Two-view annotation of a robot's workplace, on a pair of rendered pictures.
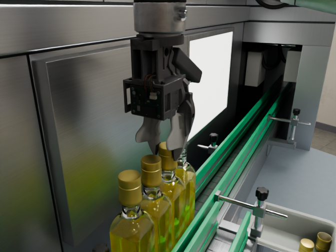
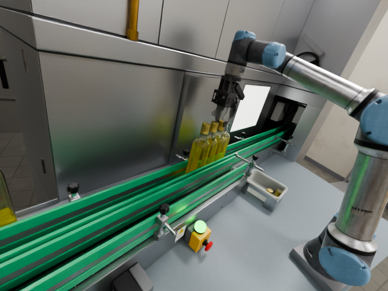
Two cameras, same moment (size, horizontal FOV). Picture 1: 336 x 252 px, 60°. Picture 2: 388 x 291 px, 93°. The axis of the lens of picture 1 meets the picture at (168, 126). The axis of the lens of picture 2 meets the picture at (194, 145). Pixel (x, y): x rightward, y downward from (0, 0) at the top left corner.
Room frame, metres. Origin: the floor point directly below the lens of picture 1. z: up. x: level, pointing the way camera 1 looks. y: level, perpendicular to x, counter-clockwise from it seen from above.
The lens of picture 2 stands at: (-0.34, -0.02, 1.40)
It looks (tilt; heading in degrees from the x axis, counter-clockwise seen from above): 26 degrees down; 8
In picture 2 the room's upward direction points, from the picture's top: 14 degrees clockwise
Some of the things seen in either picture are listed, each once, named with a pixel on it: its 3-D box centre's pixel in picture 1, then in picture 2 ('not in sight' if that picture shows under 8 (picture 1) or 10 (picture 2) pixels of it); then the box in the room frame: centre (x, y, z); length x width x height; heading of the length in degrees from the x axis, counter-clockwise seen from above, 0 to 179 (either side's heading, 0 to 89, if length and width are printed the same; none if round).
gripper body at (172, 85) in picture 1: (158, 75); (227, 91); (0.44, 0.02, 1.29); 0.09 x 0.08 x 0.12; 150
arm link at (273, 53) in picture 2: not in sight; (267, 55); (0.42, -0.08, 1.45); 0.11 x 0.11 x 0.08; 60
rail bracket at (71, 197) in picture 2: not in sight; (72, 198); (0.00, 0.35, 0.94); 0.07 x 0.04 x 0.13; 61
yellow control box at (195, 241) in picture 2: not in sight; (197, 235); (0.16, -0.04, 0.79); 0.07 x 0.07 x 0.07; 61
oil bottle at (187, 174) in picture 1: (178, 206); (218, 150); (0.52, -0.02, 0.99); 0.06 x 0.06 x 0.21; 60
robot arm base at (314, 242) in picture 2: not in sight; (329, 253); (0.26, -0.55, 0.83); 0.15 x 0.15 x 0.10
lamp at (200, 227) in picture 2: not in sight; (200, 226); (0.16, -0.04, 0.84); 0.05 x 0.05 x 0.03
